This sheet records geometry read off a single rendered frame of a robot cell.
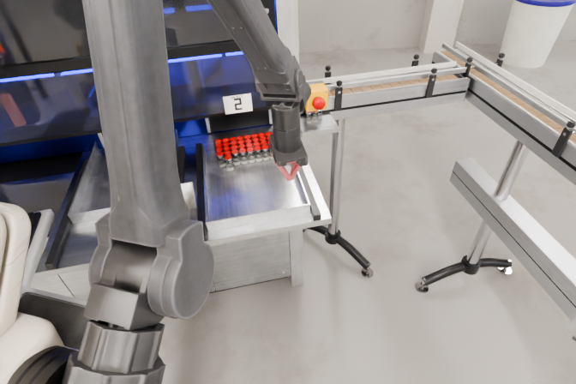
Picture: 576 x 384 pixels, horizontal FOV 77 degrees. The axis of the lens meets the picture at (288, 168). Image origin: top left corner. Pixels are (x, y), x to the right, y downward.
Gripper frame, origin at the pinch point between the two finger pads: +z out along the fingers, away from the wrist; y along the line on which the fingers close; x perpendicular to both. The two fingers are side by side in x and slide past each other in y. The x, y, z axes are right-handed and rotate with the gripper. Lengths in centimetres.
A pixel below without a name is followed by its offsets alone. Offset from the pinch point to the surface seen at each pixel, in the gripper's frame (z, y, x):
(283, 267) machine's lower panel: 85, 36, 0
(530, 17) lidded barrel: 63, 227, -269
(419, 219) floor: 104, 62, -84
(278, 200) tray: 13.2, 6.5, 2.5
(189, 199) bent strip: 10.8, 10.5, 25.3
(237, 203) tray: 13.0, 7.9, 13.2
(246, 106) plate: 1.1, 37.0, 5.8
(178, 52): -18.1, 37.5, 21.8
